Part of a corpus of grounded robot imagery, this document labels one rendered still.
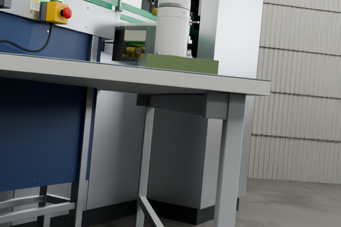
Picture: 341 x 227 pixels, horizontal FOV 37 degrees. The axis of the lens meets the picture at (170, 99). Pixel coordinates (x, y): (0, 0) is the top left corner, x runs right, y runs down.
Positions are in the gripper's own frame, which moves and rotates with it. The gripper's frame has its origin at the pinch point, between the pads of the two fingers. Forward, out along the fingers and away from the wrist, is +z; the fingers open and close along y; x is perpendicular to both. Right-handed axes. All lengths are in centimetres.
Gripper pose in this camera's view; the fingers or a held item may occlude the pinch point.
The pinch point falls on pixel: (156, 8)
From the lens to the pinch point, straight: 227.9
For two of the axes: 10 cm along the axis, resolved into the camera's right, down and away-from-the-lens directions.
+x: 5.5, 0.3, 8.3
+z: -0.8, 10.0, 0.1
